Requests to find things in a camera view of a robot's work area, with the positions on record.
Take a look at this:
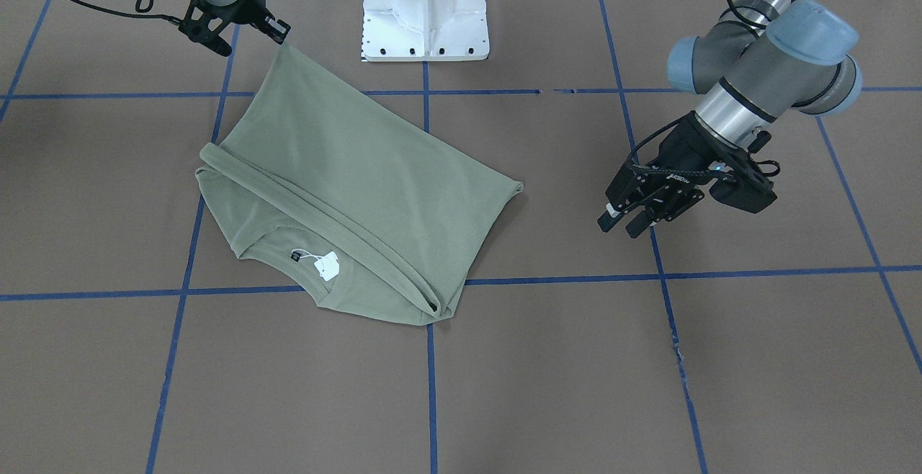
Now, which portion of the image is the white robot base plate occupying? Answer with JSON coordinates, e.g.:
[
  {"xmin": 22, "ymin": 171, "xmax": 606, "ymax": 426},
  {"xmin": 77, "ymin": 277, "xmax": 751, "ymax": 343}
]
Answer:
[{"xmin": 360, "ymin": 0, "xmax": 491, "ymax": 63}]

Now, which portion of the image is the olive green long-sleeve shirt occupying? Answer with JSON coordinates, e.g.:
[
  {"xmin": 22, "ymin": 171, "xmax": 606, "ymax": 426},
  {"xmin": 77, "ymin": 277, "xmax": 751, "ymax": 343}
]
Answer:
[{"xmin": 195, "ymin": 44, "xmax": 523, "ymax": 326}]

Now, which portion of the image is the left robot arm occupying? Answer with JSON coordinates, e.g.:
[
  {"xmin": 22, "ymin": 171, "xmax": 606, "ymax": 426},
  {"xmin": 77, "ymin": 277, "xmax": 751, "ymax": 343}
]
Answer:
[{"xmin": 597, "ymin": 0, "xmax": 863, "ymax": 238}]

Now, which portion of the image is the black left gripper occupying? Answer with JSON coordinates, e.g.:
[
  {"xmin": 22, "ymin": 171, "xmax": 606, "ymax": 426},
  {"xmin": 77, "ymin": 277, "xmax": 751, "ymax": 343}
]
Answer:
[{"xmin": 597, "ymin": 112, "xmax": 780, "ymax": 238}]

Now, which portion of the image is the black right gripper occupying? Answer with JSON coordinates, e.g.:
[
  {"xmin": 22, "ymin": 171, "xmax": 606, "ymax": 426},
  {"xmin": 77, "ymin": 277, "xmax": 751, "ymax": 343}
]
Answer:
[{"xmin": 178, "ymin": 0, "xmax": 291, "ymax": 57}]

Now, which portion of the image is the white paper price tag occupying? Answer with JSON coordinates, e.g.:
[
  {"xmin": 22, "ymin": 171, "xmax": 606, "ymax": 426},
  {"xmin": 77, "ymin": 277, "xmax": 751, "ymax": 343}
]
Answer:
[{"xmin": 312, "ymin": 251, "xmax": 341, "ymax": 282}]

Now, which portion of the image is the black braided left gripper cable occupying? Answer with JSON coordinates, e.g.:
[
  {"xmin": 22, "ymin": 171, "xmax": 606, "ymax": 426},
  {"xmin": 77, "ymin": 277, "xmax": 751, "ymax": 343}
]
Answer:
[{"xmin": 627, "ymin": 0, "xmax": 800, "ymax": 179}]

